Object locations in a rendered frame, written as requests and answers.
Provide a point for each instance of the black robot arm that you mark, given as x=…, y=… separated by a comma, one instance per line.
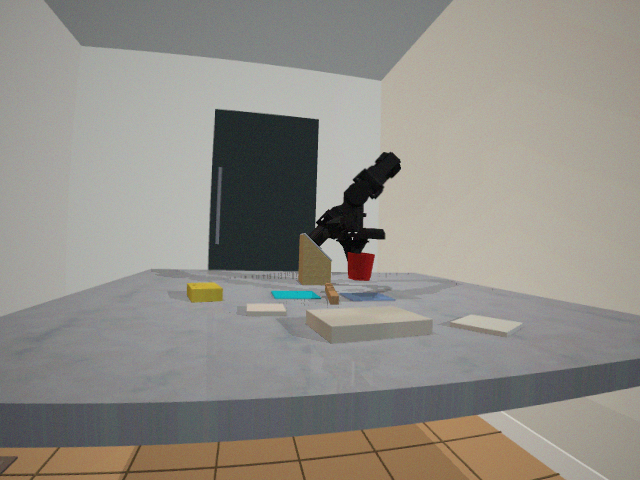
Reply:
x=370, y=182

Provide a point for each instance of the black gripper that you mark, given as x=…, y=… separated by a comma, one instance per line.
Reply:
x=360, y=239

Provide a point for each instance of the wooden plank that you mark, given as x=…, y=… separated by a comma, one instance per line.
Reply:
x=332, y=295

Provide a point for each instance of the red cup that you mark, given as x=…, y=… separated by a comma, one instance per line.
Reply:
x=360, y=266

